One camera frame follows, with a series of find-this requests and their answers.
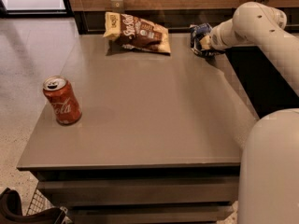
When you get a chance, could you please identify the dark brown chair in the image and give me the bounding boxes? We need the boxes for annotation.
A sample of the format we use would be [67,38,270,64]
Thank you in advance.
[0,188,66,224]

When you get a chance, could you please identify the blue chip bag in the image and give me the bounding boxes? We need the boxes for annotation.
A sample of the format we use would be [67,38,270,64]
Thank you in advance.
[190,23,224,58]

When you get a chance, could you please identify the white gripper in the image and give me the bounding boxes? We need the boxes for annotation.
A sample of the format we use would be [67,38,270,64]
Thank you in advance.
[200,25,228,50]

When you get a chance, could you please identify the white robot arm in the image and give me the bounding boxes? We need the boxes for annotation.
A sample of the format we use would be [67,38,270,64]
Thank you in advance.
[196,2,299,224]

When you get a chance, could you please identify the red coke can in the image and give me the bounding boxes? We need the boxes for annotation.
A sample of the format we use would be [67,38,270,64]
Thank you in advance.
[43,76,82,125]

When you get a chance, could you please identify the brown chip bag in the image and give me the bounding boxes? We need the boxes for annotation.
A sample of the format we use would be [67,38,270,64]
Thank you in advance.
[104,12,171,54]

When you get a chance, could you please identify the left metal bracket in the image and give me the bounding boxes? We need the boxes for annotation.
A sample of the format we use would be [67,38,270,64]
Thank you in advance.
[111,0,124,13]

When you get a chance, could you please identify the white wire basket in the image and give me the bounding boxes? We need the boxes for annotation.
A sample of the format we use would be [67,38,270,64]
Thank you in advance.
[26,189,54,216]

